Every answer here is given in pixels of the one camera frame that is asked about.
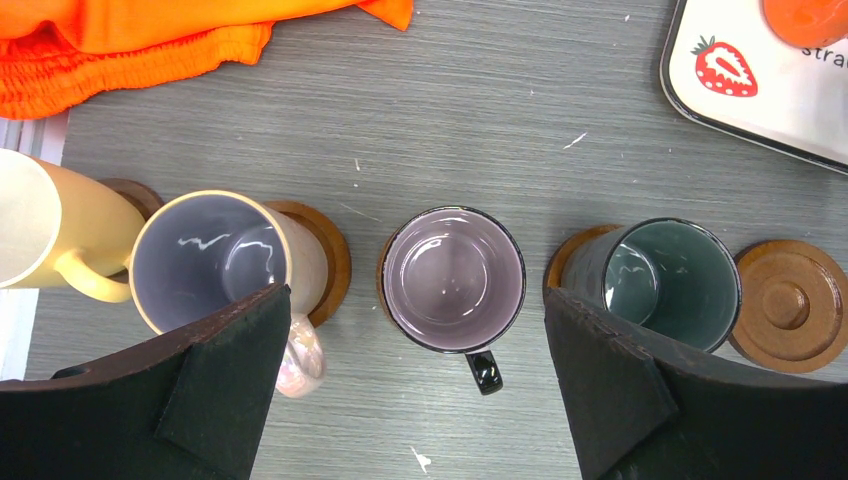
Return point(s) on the cream yellow mug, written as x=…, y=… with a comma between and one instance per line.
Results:
x=60, y=228

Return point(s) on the lilac mug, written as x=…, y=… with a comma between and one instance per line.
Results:
x=455, y=282

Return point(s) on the white strawberry tray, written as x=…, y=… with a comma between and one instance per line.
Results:
x=722, y=66

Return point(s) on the orange cloth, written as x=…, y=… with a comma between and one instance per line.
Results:
x=58, y=54

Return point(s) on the dark wooden coaster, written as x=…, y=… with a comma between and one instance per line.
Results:
x=136, y=195

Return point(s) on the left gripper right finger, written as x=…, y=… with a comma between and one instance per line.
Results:
x=643, y=406

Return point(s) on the dark green mug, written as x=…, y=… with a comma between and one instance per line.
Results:
x=668, y=275

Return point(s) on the orange mug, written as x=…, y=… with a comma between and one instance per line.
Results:
x=807, y=23

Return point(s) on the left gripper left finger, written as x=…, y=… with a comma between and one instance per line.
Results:
x=188, y=404

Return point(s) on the white pink-handled mug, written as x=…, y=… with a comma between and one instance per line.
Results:
x=207, y=249

